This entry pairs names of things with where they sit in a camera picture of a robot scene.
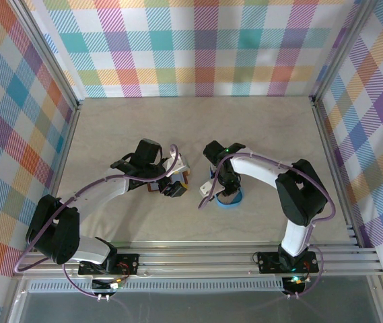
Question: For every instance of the brown leather card holder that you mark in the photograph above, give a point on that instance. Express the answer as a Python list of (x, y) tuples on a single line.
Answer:
[(151, 187)]

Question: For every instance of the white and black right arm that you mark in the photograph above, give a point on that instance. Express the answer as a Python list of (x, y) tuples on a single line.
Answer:
[(255, 170)]

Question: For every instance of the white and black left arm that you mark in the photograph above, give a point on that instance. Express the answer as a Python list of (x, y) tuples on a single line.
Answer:
[(107, 193)]

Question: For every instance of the blue plastic tray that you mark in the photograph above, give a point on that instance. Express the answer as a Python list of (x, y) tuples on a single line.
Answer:
[(231, 203)]

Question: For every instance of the small circuit board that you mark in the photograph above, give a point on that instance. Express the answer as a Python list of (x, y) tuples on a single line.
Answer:
[(295, 281), (117, 285)]

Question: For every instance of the grey metal panel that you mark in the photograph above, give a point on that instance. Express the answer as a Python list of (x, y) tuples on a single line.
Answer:
[(194, 307)]

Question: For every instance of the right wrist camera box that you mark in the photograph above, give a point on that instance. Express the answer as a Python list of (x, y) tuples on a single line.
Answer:
[(208, 188)]

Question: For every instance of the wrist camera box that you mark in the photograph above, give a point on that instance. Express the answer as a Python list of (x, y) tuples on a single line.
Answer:
[(208, 188), (177, 165)]

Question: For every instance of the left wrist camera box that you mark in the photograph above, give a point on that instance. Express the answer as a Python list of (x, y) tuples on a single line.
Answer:
[(177, 165)]

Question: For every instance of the aluminium side rail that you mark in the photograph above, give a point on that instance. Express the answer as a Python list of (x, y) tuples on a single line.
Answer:
[(333, 168), (62, 158)]

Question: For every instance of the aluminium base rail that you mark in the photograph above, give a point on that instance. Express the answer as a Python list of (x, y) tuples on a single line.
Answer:
[(194, 259)]

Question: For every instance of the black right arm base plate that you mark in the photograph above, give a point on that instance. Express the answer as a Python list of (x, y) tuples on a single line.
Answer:
[(267, 262)]

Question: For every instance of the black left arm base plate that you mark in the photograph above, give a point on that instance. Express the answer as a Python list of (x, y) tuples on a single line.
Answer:
[(127, 264)]

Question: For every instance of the aluminium corner post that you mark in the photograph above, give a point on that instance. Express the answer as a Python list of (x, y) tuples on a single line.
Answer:
[(48, 57), (342, 50)]

